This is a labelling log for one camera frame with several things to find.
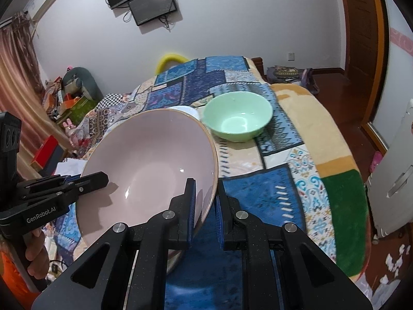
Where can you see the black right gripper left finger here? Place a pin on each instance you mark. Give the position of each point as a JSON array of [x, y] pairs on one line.
[[171, 229]]

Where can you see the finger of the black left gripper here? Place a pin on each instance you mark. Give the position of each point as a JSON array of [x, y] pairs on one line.
[[77, 185]]

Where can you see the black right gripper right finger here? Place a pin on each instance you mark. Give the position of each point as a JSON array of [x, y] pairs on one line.
[[240, 230]]

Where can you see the pink ceramic bowl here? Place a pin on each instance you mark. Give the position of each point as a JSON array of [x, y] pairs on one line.
[[148, 159]]

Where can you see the mint green bowl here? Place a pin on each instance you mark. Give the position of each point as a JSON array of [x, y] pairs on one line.
[[237, 116]]

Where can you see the white bowl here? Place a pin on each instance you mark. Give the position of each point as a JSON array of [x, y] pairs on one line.
[[187, 110]]

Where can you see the person's left hand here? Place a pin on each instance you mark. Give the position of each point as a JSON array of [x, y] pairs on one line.
[[37, 254]]

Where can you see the red box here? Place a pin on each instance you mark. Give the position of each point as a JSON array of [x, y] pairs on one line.
[[44, 153]]

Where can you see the pink rabbit toy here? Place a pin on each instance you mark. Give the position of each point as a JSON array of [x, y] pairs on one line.
[[69, 127]]

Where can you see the blue patchwork tablecloth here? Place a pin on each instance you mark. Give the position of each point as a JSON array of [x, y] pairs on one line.
[[273, 175]]

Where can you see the green box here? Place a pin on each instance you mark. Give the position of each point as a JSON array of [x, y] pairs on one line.
[[80, 109]]

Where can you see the grey-green stuffed cushion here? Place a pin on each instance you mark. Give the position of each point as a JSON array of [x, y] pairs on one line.
[[79, 81]]

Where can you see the pink patterned curtain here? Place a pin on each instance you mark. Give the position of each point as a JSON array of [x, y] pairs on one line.
[[22, 93]]

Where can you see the cream and green fleece blanket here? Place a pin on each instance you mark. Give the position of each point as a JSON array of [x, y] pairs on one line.
[[304, 135]]

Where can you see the yellow round object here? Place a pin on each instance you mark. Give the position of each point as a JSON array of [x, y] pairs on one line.
[[169, 60]]

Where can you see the pink slipper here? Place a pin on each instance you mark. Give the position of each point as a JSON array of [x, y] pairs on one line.
[[377, 157]]

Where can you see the wooden door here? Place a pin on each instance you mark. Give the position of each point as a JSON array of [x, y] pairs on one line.
[[366, 49]]

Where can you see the white appliance with handle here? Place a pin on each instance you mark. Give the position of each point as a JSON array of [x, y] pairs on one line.
[[389, 187]]

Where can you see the wall socket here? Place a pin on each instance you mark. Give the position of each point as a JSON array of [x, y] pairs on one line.
[[291, 55]]

